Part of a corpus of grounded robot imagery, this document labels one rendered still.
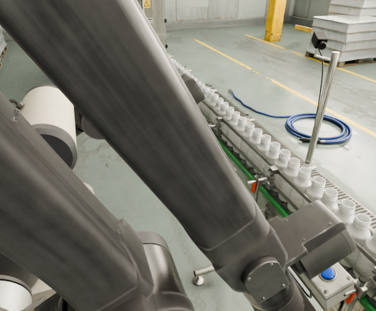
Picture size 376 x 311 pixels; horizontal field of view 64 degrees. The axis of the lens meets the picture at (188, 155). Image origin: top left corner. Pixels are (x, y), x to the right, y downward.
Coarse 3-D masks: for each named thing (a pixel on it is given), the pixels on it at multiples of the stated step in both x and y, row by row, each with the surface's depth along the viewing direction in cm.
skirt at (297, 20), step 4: (292, 16) 1087; (292, 20) 1090; (296, 20) 1070; (300, 20) 1052; (304, 20) 1033; (308, 20) 1017; (312, 20) 1002; (296, 24) 1072; (300, 24) 1056; (304, 24) 1036; (308, 24) 1020; (312, 24) 1004
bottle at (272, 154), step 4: (272, 144) 113; (276, 144) 113; (272, 148) 110; (276, 148) 110; (268, 152) 113; (272, 152) 111; (276, 152) 111; (268, 156) 112; (272, 156) 111; (276, 156) 111; (272, 160) 112; (264, 164) 115; (272, 164) 112; (264, 168) 116; (264, 172) 116; (268, 172) 115
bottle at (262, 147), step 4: (264, 136) 118; (268, 136) 117; (260, 140) 117; (264, 140) 115; (268, 140) 115; (260, 144) 117; (264, 144) 116; (268, 144) 116; (256, 148) 119; (260, 148) 117; (264, 148) 116; (268, 148) 116; (260, 152) 117; (264, 152) 116; (256, 156) 119; (264, 156) 117; (256, 160) 120; (260, 160) 119; (256, 164) 121; (260, 164) 119; (260, 168) 120; (256, 172) 122
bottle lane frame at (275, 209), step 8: (232, 160) 135; (240, 168) 129; (240, 176) 130; (248, 176) 123; (264, 192) 114; (264, 200) 115; (272, 200) 110; (264, 208) 116; (272, 208) 110; (280, 208) 106; (272, 216) 111; (280, 216) 106; (296, 272) 103; (320, 304) 94; (344, 304) 84; (360, 304) 78; (368, 304) 76
